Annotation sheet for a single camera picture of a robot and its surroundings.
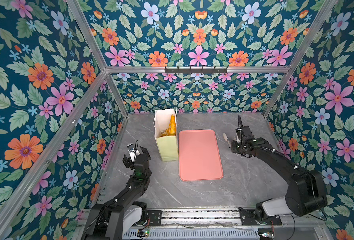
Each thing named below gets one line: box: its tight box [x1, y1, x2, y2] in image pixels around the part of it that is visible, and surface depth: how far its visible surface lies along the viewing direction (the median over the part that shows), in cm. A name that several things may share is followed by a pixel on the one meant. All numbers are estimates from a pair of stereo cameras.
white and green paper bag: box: [153, 108, 179, 162], surface depth 86 cm
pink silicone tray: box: [179, 129, 224, 181], surface depth 97 cm
